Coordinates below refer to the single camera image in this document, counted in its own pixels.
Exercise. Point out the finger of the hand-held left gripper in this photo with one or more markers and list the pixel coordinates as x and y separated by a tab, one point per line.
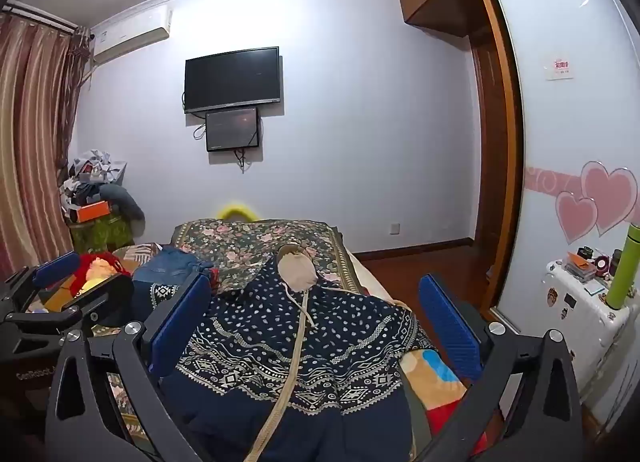
55	267
105	292

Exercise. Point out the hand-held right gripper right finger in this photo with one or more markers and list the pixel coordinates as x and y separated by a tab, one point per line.
450	327

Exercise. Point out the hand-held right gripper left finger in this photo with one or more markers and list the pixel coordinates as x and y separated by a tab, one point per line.
180	327

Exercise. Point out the blue jeans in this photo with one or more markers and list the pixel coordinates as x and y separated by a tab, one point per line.
170	264

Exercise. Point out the navy patterned hoodie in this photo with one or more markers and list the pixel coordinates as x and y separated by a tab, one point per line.
280	332

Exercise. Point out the pile of clothes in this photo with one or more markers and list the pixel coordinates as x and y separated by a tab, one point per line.
90	175

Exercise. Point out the striped brown cloth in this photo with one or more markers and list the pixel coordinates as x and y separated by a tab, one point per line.
135	254

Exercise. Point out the cartoon printed blanket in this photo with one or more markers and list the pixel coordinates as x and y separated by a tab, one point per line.
430	372

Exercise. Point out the green cloth cover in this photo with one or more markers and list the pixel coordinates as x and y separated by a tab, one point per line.
102	234

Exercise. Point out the red garment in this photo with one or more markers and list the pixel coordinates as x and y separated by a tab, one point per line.
214	278

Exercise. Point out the orange box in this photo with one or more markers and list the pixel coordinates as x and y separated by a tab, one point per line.
92	211

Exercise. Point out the floral bed blanket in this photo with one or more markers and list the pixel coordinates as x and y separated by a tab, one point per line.
235	242

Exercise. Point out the striped brown curtain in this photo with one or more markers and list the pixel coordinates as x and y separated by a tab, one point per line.
35	142

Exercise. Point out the yellow round object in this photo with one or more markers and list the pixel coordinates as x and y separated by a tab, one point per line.
236	209

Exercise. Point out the white suitcase with stickers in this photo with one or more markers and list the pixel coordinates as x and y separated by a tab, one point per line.
580	312

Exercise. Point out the clear plastic box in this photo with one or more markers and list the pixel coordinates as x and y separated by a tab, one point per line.
580	271

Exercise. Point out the small black jar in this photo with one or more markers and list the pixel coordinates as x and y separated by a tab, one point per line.
585	252

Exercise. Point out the wooden room door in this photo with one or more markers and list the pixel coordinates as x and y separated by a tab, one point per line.
487	167

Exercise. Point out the small pink heart sticker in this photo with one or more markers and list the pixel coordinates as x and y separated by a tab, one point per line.
575	214

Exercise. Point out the green bottle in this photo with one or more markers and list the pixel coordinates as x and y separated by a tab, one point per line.
622	267

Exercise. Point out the large pink heart sticker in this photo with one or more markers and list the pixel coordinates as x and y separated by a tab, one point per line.
612	192

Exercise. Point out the white sliding wardrobe door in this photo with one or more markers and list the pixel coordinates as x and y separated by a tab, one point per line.
565	117

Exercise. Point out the white air conditioner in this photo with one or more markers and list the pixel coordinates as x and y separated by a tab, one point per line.
130	37

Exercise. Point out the red white door label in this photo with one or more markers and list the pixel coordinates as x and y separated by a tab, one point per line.
560	70

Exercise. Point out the small black wall monitor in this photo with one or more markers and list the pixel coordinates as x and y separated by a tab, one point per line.
232	130

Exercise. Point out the black wall television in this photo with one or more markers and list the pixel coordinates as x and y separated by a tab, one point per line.
232	80

